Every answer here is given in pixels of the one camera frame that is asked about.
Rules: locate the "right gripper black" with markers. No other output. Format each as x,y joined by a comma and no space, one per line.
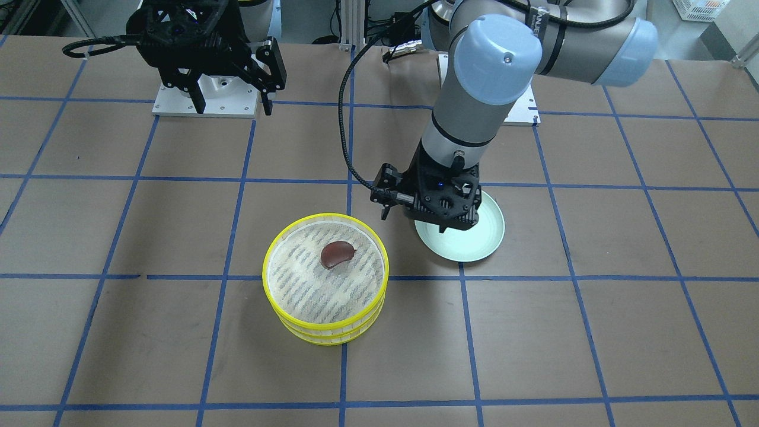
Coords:
232,59

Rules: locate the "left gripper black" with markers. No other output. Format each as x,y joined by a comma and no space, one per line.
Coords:
387,179

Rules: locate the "dark brown bun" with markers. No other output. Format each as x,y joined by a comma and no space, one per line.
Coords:
335,253

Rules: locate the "yellow steamer layer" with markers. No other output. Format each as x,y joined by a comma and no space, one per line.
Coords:
334,336
305,293

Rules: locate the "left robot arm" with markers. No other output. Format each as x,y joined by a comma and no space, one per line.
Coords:
495,48

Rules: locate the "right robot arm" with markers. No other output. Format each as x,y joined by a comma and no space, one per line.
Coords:
261,19

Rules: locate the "light green plate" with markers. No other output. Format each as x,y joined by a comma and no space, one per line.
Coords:
477,243

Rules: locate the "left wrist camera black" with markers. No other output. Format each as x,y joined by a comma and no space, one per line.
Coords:
464,216

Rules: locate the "aluminium frame post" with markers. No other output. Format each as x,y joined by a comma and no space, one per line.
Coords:
352,20

